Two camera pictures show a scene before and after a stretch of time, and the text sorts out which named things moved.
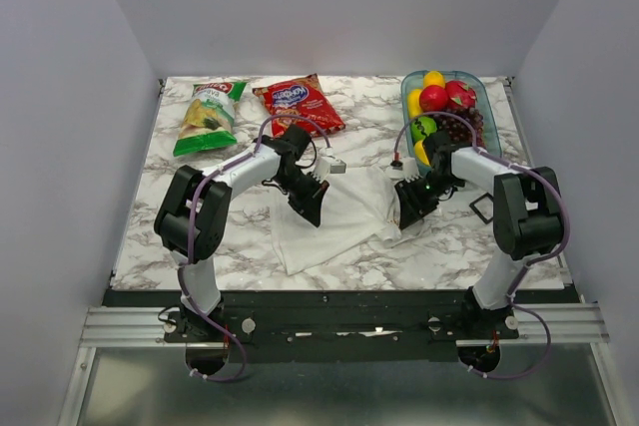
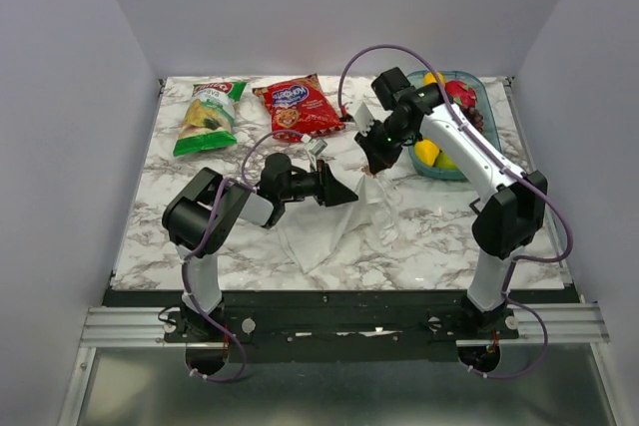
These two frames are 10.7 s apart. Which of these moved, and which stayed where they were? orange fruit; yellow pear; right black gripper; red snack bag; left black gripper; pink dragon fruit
Moved: right black gripper; left black gripper
Stayed: orange fruit; yellow pear; red snack bag; pink dragon fruit
